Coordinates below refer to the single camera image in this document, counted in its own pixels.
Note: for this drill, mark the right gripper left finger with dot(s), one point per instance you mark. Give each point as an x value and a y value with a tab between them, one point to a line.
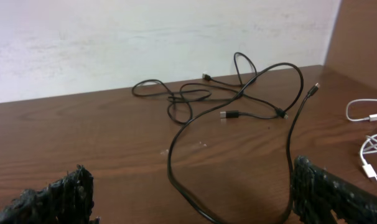
68	200

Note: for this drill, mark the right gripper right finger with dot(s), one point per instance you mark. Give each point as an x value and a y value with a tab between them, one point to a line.
321	197

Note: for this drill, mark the cardboard panel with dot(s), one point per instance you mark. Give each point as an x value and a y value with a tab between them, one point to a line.
352	50

